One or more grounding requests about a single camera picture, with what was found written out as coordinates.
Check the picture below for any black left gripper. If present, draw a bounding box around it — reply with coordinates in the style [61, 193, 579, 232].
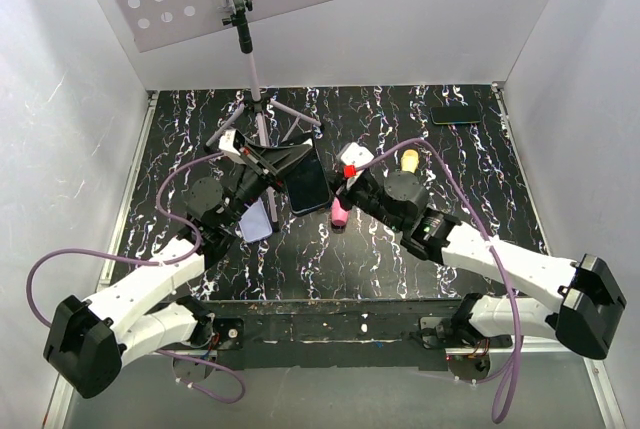
[220, 142, 314, 228]

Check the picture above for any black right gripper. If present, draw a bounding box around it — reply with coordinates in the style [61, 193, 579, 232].
[319, 169, 405, 234]

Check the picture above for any lilac phone case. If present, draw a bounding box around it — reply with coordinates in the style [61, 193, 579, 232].
[239, 199, 273, 243]

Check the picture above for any teal smartphone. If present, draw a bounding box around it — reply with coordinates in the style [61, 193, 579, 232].
[430, 106, 482, 125]

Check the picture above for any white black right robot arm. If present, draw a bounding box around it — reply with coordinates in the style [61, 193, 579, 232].
[338, 165, 627, 360]

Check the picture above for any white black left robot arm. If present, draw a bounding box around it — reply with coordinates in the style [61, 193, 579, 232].
[43, 129, 314, 399]

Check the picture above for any pink marker pen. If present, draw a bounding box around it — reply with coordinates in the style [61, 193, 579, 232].
[331, 198, 349, 228]

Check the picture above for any yellow marker pen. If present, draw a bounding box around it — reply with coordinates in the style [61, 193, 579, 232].
[401, 149, 419, 174]

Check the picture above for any lilac tripod stand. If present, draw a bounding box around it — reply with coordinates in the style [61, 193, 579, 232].
[205, 0, 325, 235]

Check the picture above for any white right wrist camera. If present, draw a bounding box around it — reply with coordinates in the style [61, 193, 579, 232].
[338, 142, 374, 189]

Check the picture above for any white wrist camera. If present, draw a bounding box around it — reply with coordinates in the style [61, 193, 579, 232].
[338, 142, 374, 189]
[218, 129, 246, 165]

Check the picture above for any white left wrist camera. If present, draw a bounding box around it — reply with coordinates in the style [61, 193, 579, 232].
[218, 129, 246, 165]

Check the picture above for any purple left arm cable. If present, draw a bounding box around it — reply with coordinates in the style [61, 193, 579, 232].
[25, 151, 247, 404]

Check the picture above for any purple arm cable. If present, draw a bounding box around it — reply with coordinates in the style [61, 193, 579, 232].
[357, 137, 525, 424]
[25, 151, 247, 404]

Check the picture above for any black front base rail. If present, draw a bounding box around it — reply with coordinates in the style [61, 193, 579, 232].
[127, 298, 541, 370]

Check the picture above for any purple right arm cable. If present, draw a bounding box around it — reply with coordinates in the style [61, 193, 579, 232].
[357, 137, 525, 424]

